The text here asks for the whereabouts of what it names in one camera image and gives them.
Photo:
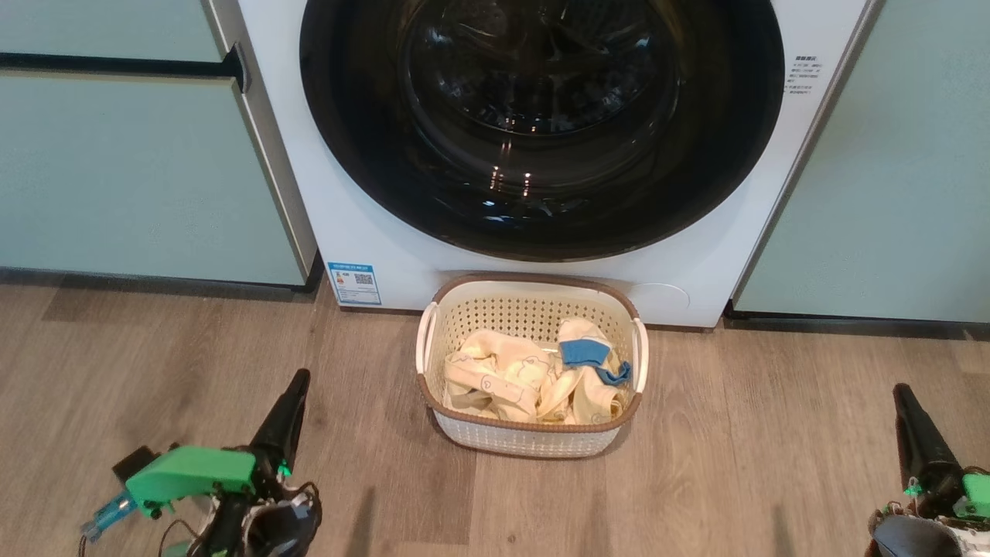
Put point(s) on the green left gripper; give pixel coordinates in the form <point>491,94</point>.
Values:
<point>193,473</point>

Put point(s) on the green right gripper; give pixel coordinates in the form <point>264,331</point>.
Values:
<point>976,495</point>

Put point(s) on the cream bear print garment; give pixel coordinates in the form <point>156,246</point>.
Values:
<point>495,375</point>

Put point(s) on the cream garment blue trim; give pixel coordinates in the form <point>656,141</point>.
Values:
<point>588,352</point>

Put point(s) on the black washing machine door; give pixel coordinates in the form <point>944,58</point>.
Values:
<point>541,193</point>

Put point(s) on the white front-load washing machine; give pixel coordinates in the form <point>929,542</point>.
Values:
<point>371,232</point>

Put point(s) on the blue energy label sticker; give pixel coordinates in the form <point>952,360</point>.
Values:
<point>354,283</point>

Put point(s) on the white laundry basket brown rim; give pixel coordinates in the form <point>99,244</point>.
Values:
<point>526,442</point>

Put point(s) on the pale green tall cabinet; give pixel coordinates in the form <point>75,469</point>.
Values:
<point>889,193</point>

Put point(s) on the pale green cabinet grey panel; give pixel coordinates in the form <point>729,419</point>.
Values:
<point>116,170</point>

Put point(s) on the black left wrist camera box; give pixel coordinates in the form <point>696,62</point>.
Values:
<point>135,464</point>

